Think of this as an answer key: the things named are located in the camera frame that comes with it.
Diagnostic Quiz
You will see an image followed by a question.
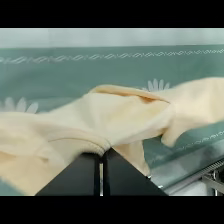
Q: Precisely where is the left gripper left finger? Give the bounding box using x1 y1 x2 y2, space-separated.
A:
35 152 101 197

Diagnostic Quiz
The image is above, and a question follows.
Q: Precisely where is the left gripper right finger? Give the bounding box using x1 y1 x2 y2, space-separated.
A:
102 147 168 197

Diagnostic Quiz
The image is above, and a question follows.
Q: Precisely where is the cream shirt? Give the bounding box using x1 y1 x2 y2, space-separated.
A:
0 76 224 197

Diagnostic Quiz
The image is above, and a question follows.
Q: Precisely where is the silver frame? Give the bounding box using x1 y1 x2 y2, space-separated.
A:
148 157 224 197

